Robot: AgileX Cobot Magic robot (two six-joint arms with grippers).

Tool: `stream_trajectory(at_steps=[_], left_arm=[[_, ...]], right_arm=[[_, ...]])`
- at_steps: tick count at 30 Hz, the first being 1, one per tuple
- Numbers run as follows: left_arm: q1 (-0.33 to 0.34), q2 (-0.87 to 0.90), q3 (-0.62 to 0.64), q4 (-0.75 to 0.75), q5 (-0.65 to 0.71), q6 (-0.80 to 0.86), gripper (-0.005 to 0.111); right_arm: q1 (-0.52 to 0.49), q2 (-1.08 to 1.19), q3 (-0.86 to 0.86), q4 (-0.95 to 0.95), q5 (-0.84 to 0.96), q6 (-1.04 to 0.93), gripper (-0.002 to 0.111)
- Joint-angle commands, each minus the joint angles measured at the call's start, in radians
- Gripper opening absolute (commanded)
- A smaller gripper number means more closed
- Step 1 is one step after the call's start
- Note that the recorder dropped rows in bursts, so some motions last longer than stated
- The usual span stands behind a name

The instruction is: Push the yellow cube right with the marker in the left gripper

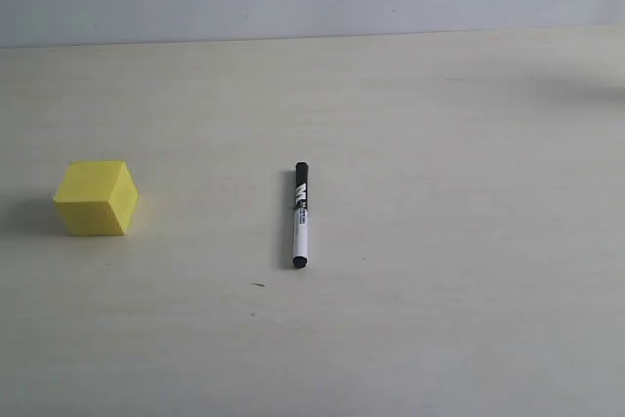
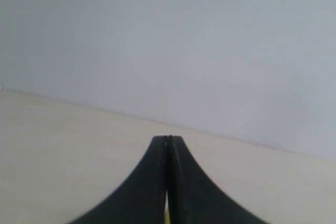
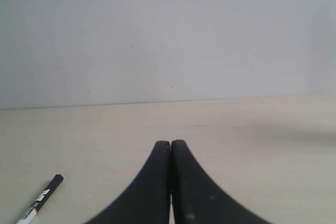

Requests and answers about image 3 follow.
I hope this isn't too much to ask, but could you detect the black and white whiteboard marker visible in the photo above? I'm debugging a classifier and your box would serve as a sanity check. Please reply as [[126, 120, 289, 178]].
[[16, 174, 64, 224]]

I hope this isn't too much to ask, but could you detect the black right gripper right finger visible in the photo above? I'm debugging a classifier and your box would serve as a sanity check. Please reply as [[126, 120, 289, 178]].
[[171, 140, 268, 223]]

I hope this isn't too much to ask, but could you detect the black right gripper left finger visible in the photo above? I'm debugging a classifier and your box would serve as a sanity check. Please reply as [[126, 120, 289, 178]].
[[87, 141, 171, 223]]

